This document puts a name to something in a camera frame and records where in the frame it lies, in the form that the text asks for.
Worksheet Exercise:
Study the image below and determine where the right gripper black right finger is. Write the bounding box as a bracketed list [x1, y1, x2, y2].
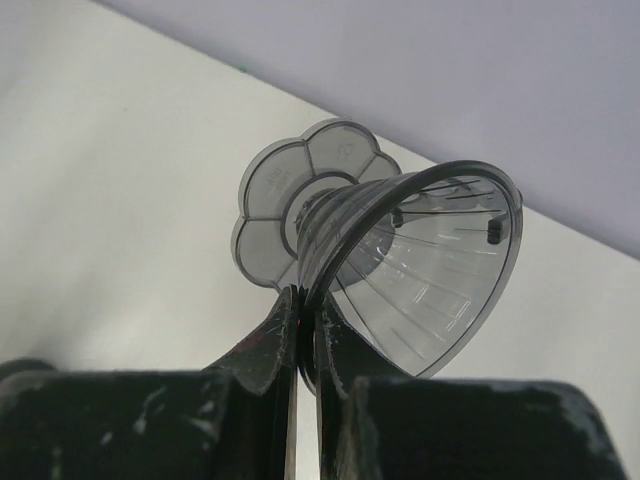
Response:
[315, 300, 624, 479]

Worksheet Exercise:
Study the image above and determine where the smoky transparent plastic coffee dripper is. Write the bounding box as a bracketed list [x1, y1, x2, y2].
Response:
[232, 118, 523, 388]

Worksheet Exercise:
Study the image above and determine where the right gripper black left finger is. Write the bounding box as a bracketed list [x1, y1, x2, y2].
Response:
[1, 286, 299, 479]

